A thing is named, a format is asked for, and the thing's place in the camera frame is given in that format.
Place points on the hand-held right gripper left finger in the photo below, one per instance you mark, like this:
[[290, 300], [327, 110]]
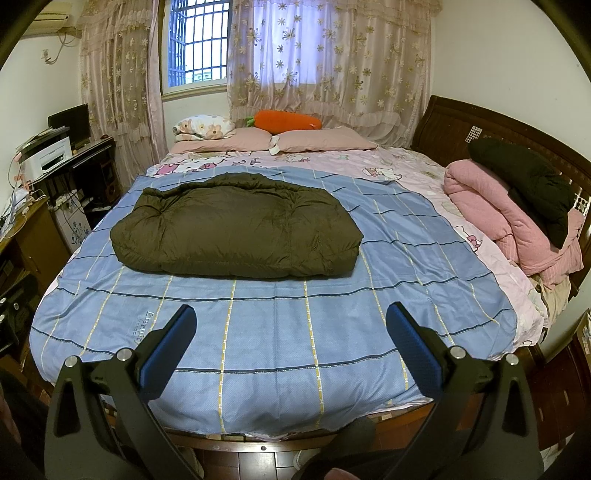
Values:
[[166, 353]]

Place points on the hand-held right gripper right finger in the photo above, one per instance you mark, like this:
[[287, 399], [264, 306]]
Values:
[[413, 350]]

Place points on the dark olive hooded puffer jacket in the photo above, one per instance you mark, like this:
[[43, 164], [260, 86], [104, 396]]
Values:
[[235, 226]]

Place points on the person's right hand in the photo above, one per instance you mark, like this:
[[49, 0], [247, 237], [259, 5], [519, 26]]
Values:
[[345, 474]]

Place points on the person's right leg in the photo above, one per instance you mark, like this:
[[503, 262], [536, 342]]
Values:
[[341, 443]]

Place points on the bed with blue sheet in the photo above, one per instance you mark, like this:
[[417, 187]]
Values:
[[258, 445]]

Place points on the beige cloth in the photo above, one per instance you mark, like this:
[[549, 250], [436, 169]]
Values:
[[554, 300]]

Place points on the white flower print box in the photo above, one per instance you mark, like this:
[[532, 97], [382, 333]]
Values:
[[74, 226]]

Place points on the person's right shoe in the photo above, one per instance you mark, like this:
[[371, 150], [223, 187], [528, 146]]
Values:
[[301, 460]]

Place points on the pink quilt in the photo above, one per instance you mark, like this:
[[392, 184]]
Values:
[[485, 198]]

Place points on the wooden cabinet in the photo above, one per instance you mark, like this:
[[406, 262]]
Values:
[[44, 235]]

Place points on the black computer desk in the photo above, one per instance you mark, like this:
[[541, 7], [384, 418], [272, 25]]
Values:
[[97, 166]]

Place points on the black garment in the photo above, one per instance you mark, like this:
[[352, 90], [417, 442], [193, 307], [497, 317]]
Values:
[[526, 184]]

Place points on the pink pillow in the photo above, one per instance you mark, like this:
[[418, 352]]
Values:
[[226, 141], [323, 140]]

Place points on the white lattice panel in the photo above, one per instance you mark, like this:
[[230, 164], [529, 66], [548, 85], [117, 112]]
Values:
[[581, 204]]

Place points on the white printer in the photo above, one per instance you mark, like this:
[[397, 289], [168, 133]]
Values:
[[48, 157]]

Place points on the floral print pillow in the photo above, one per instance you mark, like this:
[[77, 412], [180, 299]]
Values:
[[205, 127]]

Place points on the dark wooden headboard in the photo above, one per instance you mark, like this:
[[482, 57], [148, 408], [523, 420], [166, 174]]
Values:
[[443, 120]]

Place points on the black computer monitor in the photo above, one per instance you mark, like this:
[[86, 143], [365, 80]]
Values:
[[69, 122]]

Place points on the orange carrot plush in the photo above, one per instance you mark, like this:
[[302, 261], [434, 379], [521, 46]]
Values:
[[286, 121]]

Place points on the narrow pink floral lace curtain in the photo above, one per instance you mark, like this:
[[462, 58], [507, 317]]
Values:
[[115, 83]]

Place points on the wide pink floral lace curtain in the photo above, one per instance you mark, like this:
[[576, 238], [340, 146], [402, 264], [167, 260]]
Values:
[[341, 64]]

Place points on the barred window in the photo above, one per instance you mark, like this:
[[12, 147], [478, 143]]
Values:
[[196, 46]]

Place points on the white air conditioner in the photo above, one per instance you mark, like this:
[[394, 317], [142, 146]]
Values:
[[46, 23]]

